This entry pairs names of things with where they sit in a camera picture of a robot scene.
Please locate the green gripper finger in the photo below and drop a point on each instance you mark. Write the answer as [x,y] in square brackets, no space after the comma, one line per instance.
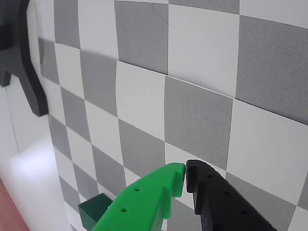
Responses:
[142,199]

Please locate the dark green dice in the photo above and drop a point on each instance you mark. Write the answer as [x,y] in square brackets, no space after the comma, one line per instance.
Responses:
[92,209]

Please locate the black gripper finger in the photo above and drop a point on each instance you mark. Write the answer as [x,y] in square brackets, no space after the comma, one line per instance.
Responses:
[221,202]

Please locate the black angular bracket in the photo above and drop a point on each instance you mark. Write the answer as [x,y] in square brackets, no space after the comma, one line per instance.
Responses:
[26,72]

